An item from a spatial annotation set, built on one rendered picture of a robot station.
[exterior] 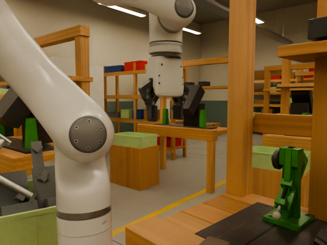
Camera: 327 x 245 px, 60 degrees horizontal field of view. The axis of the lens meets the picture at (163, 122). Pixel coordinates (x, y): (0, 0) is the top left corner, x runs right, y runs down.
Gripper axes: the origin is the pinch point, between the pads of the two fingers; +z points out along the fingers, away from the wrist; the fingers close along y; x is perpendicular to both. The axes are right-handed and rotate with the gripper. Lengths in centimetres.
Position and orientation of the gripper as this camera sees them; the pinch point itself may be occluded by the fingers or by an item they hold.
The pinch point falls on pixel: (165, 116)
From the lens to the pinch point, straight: 73.5
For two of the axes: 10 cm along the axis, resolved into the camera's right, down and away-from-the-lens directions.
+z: 0.0, 10.0, 0.9
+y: -7.3, 0.6, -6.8
